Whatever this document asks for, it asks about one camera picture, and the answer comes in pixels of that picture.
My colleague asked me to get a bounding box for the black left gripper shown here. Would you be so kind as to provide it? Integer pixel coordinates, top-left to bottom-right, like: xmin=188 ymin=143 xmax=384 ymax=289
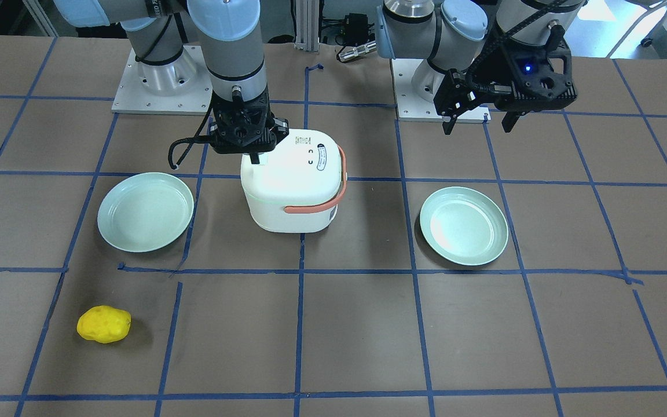
xmin=433 ymin=44 xmax=578 ymax=135

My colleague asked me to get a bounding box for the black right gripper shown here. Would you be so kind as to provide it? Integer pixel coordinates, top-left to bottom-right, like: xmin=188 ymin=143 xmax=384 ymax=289
xmin=209 ymin=96 xmax=280 ymax=164

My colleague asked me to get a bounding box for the green plate near right arm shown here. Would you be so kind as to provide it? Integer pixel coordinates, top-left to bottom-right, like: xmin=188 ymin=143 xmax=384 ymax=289
xmin=96 ymin=172 xmax=195 ymax=253

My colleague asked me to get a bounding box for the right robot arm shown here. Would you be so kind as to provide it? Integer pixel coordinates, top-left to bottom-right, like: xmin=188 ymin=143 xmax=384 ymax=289
xmin=55 ymin=1 xmax=289 ymax=169

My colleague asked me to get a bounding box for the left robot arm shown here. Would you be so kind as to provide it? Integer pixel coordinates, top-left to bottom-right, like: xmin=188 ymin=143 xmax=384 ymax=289
xmin=375 ymin=1 xmax=583 ymax=135

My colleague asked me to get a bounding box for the green plate near left arm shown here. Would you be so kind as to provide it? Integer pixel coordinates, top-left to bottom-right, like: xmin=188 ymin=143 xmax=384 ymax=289
xmin=419 ymin=186 xmax=509 ymax=266

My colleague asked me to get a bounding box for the white rice cooker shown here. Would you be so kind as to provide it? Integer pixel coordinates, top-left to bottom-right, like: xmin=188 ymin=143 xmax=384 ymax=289
xmin=240 ymin=129 xmax=347 ymax=234

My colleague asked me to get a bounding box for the yellow toy potato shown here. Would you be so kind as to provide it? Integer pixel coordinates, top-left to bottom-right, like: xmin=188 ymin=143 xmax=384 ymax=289
xmin=76 ymin=305 xmax=131 ymax=344

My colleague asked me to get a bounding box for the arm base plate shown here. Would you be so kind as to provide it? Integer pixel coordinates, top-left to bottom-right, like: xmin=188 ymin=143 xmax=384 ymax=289
xmin=111 ymin=46 xmax=212 ymax=116
xmin=391 ymin=53 xmax=473 ymax=122

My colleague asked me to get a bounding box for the aluminium frame post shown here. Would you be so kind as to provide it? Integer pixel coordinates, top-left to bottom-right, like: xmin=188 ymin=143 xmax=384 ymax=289
xmin=293 ymin=1 xmax=322 ymax=53

